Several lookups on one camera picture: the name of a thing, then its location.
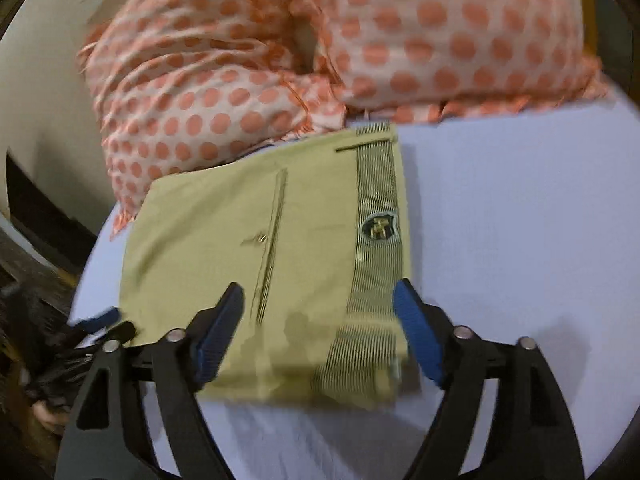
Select yellow-green pants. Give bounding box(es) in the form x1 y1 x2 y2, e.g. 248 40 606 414
119 121 422 403

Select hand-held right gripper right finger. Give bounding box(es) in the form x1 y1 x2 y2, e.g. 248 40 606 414
393 278 587 480

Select light blue bed sheet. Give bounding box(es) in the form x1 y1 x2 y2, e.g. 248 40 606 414
66 99 640 480

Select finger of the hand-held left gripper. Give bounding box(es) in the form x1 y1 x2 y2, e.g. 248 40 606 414
70 307 138 348

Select orange polka dot blanket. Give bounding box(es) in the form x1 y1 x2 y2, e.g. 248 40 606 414
76 0 351 242

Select person's left hand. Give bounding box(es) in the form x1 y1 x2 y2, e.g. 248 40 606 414
31 401 72 435

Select dark wooden furniture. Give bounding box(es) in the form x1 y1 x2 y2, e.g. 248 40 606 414
0 154 99 321

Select orange polka dot pillow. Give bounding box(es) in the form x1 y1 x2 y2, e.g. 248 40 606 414
277 0 612 123

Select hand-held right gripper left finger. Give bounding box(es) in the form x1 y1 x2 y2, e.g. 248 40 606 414
55 282 246 480

